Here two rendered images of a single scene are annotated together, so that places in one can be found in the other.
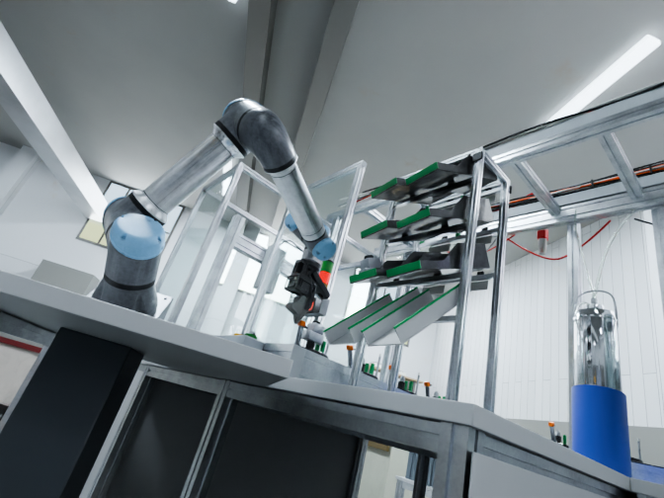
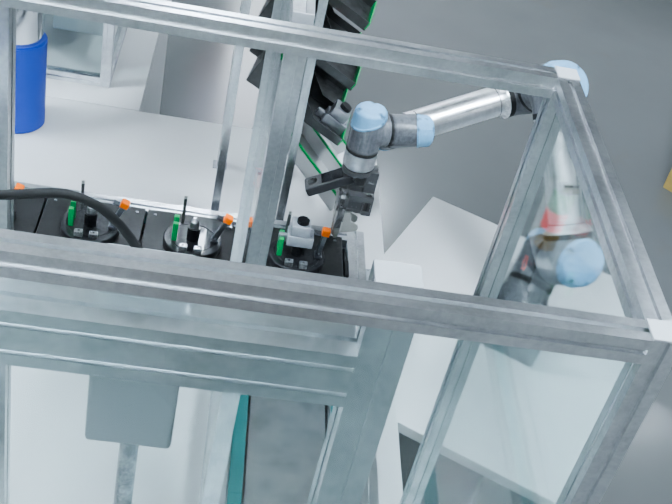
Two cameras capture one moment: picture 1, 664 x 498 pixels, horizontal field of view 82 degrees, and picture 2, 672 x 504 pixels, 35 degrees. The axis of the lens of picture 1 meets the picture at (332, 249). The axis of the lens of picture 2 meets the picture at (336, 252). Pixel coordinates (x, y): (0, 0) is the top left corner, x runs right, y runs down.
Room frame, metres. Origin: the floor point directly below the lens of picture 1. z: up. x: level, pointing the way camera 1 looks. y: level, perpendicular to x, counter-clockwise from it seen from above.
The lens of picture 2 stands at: (3.13, 1.01, 2.60)
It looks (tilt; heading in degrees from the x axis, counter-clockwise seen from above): 37 degrees down; 207
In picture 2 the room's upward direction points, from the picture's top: 14 degrees clockwise
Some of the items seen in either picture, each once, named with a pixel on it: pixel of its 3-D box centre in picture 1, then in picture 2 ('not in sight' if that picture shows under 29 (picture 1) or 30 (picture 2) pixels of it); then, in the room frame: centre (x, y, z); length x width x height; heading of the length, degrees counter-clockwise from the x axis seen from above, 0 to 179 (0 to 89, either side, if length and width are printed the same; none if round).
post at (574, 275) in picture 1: (575, 308); not in sight; (1.59, -1.16, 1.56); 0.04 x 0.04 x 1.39; 36
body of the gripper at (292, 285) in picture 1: (303, 279); (355, 186); (1.25, 0.06, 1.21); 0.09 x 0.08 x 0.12; 126
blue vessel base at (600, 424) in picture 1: (599, 432); (17, 78); (1.29, -1.02, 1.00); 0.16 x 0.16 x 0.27
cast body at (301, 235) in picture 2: (316, 332); (297, 230); (1.31, -0.03, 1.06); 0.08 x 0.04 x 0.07; 126
